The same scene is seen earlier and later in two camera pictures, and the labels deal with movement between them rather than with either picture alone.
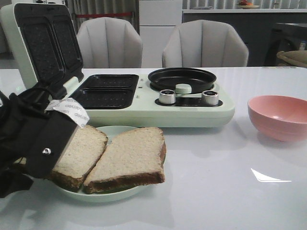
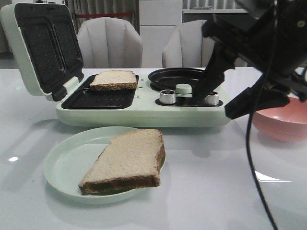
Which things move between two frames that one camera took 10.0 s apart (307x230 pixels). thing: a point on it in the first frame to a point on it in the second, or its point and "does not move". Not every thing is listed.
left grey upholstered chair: x=109 y=42 does not move
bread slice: x=82 y=154 to x=115 y=80
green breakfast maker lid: x=45 y=41 does not move
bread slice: x=132 y=158 does not move
